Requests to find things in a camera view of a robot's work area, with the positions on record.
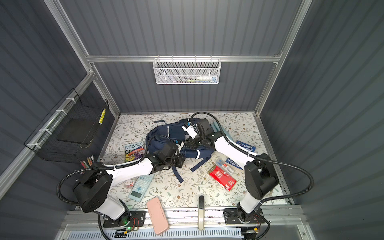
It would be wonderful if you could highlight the navy blue student backpack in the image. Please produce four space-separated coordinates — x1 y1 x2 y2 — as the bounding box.
146 118 215 183

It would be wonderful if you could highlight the blue treehouse storybook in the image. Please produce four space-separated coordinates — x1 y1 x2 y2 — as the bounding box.
226 141 256 170

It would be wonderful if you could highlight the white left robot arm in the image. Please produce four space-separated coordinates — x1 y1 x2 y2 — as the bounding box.
56 135 185 220

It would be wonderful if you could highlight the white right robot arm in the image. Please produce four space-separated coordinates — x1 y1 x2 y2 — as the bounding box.
183 111 315 223

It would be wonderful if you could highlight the light blue pencil pouch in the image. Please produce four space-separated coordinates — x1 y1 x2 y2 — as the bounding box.
211 121 234 141

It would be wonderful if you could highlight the clear pen box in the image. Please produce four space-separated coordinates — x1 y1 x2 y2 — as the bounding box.
216 159 235 176

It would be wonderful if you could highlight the purple storybook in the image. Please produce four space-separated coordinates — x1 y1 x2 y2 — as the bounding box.
124 141 145 163

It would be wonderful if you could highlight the light blue calculator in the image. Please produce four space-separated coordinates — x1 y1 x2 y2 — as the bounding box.
129 174 154 202

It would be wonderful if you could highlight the floral table mat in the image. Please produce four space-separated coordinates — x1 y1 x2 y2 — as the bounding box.
102 113 266 209

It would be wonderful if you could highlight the red card box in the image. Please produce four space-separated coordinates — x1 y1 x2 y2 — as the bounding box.
208 166 237 192

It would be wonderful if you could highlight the coloured pencils cup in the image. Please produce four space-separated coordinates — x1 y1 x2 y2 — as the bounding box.
80 156 95 169

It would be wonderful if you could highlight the white wire mesh basket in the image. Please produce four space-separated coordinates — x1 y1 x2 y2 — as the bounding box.
153 59 222 85

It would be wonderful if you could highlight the black handled metal tool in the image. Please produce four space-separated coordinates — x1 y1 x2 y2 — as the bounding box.
198 195 205 231

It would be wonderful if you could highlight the black wire wall basket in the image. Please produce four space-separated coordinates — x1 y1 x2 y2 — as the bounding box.
25 92 110 164

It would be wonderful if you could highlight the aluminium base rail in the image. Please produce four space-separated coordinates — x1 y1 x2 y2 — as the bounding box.
60 205 308 231

